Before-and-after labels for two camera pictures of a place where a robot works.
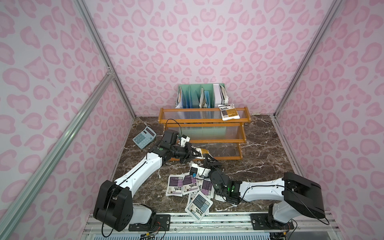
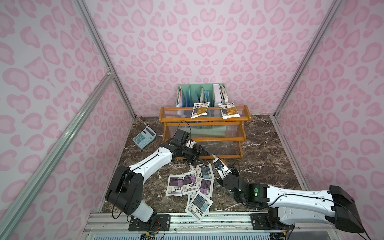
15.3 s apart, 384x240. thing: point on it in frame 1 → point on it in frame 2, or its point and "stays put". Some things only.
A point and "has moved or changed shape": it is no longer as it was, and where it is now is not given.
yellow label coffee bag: x=228 y=112 stays put
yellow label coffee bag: x=203 y=151 has moved or changed shape
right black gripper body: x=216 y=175 → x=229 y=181
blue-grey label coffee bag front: x=199 y=206 stays put
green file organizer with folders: x=201 y=95 stays put
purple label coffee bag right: x=207 y=188 stays put
